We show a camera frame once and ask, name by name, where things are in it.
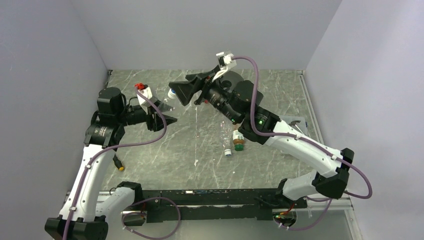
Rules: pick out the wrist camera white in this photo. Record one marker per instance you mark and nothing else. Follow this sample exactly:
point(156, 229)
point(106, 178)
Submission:
point(225, 63)
point(145, 95)

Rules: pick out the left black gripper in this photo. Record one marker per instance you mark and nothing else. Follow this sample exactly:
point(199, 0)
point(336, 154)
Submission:
point(156, 123)

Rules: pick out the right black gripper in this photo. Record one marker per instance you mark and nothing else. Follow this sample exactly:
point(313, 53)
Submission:
point(185, 90)

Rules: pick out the brown bottle green cap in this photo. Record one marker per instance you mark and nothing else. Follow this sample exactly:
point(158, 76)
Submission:
point(238, 140)

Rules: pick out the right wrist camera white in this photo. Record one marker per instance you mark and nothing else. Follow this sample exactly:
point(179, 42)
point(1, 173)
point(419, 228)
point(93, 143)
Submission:
point(225, 63)

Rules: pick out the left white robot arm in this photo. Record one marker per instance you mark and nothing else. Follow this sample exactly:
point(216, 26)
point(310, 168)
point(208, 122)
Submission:
point(82, 217)

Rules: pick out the black yellow screwdriver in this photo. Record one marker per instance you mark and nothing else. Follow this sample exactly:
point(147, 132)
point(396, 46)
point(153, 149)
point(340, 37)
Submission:
point(118, 163)

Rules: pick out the clear bottle white cap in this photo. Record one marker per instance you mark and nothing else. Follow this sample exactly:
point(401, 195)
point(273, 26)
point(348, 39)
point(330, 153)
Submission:
point(225, 136)

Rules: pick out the black round disc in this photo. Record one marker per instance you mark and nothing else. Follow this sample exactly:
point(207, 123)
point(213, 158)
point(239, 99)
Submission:
point(229, 81)

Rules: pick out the clear plastic tray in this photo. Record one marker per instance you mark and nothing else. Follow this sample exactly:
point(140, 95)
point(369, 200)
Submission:
point(298, 123)

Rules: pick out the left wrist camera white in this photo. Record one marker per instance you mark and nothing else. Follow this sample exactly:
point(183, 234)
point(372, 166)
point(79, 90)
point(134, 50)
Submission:
point(145, 95)

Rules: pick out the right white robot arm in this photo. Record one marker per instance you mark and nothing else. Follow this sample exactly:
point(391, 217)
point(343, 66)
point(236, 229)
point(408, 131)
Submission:
point(231, 95)

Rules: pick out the black base frame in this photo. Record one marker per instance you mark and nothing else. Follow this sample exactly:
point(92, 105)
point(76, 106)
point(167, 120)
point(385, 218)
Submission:
point(210, 204)

